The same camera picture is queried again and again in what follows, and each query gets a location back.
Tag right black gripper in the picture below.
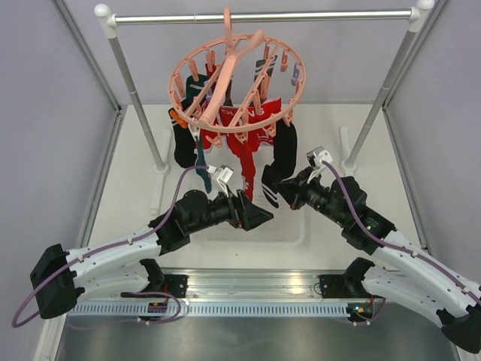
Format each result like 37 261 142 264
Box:
272 166 346 226

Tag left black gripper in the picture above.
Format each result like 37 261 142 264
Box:
187 184 274 234

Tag black sock white stripes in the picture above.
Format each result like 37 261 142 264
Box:
262 120 298 208

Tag teal green sock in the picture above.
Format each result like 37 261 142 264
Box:
194 136 212 194

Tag pink round clip hanger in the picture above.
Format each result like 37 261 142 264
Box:
168 23 307 142

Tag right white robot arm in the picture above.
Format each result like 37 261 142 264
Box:
276 174 480 354

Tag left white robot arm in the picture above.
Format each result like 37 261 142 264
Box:
30 190 274 320

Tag white perforated basket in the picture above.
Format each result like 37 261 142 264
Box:
191 174 306 247

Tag red sock white letters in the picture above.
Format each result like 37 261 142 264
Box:
200 98 282 200

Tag black sock orange cuff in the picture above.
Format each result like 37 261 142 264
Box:
168 107 197 168

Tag brown striped sock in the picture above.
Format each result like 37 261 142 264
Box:
253 55 279 82

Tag metal drying rack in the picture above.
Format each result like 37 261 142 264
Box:
94 1 435 173

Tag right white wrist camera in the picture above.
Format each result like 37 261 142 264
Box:
306 146 333 179

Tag metal base rail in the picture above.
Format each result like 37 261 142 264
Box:
162 268 343 302

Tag white slotted cable duct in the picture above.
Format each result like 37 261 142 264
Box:
68 301 350 317

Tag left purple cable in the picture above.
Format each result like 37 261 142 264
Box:
12 165 211 329

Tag purple cable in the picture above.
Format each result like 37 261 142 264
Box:
321 159 481 308
12 165 211 329

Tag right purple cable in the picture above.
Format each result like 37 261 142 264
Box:
321 159 481 308

